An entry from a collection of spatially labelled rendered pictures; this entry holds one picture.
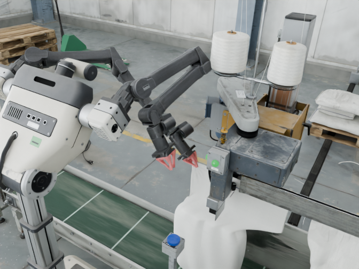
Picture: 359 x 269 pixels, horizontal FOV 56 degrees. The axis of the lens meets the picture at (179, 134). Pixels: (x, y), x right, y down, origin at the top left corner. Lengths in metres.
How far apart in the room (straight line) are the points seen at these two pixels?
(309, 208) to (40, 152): 1.11
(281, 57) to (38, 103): 0.97
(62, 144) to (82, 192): 1.35
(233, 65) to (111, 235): 1.35
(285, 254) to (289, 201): 0.59
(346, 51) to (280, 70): 5.02
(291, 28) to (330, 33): 4.79
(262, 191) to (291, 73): 0.53
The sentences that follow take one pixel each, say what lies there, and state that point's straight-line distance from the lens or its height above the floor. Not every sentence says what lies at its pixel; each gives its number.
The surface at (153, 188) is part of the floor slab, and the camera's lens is 3.19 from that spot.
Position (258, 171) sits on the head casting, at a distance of 1.32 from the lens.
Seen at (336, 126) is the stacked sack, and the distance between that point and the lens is 4.33.
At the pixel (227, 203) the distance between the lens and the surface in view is 1.71.
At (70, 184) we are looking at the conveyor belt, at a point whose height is 0.38.
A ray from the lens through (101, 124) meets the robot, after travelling 1.19.
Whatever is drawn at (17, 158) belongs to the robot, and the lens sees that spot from 1.41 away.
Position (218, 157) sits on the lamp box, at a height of 1.32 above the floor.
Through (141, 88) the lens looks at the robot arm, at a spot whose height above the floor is 1.54.
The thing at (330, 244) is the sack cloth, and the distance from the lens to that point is 1.64.
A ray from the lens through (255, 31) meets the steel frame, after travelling 6.65.
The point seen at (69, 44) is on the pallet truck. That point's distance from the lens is 6.80.
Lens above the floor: 2.04
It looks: 30 degrees down
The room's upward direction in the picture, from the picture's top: 2 degrees clockwise
